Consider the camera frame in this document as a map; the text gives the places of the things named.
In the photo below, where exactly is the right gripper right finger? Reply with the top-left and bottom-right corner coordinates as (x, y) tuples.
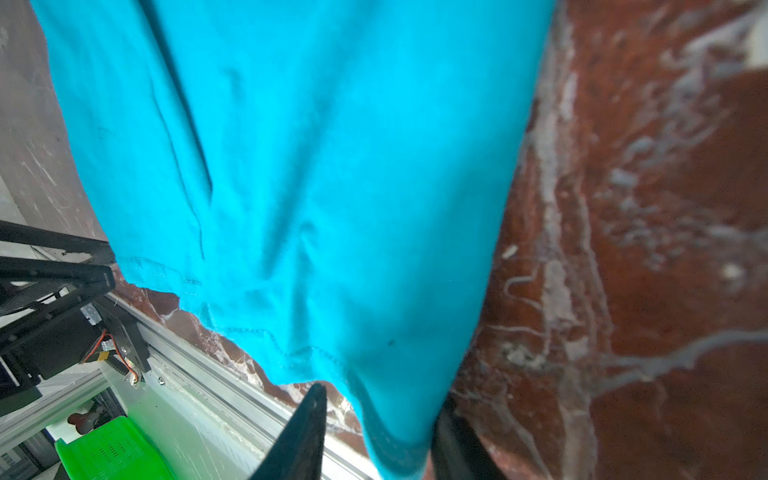
(430, 398), (506, 480)

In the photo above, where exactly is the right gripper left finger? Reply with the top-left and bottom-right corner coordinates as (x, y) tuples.
(250, 383), (327, 480)

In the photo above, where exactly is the teal printed t-shirt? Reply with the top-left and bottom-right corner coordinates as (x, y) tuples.
(32, 1), (554, 479)

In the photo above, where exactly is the green plastic crate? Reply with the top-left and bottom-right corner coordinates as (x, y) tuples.
(54, 416), (175, 480)

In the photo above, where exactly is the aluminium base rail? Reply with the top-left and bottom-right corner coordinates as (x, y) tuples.
(0, 293), (385, 480)

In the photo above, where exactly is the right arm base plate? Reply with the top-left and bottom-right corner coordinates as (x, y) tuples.
(1, 221), (150, 415)

